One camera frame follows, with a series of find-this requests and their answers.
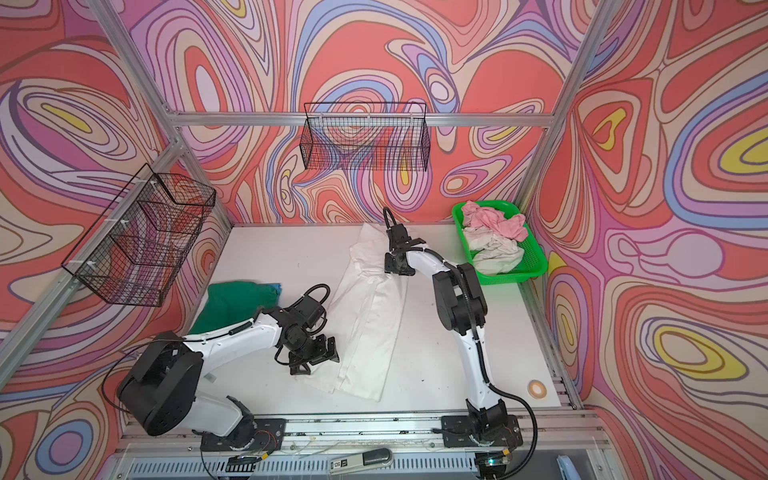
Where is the folded green t shirt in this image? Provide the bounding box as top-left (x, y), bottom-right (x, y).
top-left (188, 281), bottom-right (282, 335)

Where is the left black wire basket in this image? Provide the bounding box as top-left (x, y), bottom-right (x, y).
top-left (61, 164), bottom-right (216, 307)

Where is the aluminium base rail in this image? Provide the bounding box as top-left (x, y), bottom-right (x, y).
top-left (117, 409), bottom-right (611, 455)

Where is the tape roll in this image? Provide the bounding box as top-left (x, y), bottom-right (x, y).
top-left (527, 380), bottom-right (548, 400)

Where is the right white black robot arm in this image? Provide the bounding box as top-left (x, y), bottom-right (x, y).
top-left (382, 206), bottom-right (539, 451)

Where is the pink t shirt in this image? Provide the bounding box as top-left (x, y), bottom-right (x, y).
top-left (461, 201), bottom-right (529, 242)

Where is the black wire basket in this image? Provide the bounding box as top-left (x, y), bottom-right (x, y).
top-left (61, 164), bottom-right (216, 307)
top-left (299, 100), bottom-right (431, 171)

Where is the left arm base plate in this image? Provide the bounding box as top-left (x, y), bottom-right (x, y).
top-left (200, 418), bottom-right (287, 453)

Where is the white patterned t shirt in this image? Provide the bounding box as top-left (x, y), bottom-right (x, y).
top-left (463, 228), bottom-right (525, 276)

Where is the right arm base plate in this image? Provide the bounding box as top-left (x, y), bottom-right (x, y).
top-left (433, 415), bottom-right (524, 450)

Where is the green plastic basket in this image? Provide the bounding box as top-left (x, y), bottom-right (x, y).
top-left (451, 200), bottom-right (548, 285)

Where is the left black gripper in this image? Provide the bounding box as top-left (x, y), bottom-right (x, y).
top-left (289, 331), bottom-right (346, 377)

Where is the grey black handheld device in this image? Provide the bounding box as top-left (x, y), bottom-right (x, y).
top-left (328, 447), bottom-right (394, 476)

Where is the back black wire basket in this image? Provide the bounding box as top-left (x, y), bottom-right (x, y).
top-left (299, 100), bottom-right (431, 171)

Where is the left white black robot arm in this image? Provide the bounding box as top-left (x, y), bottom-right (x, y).
top-left (116, 283), bottom-right (339, 452)

